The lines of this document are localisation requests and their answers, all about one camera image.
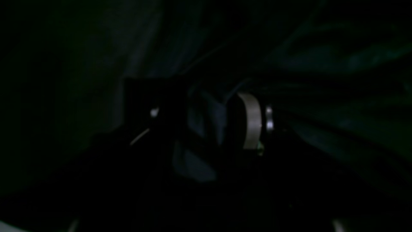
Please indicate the dark navy t-shirt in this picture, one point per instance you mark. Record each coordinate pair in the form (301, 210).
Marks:
(337, 74)

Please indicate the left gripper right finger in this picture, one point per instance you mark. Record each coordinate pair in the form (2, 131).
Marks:
(250, 124)

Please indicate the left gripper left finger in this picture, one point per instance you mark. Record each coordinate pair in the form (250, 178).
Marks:
(155, 116)

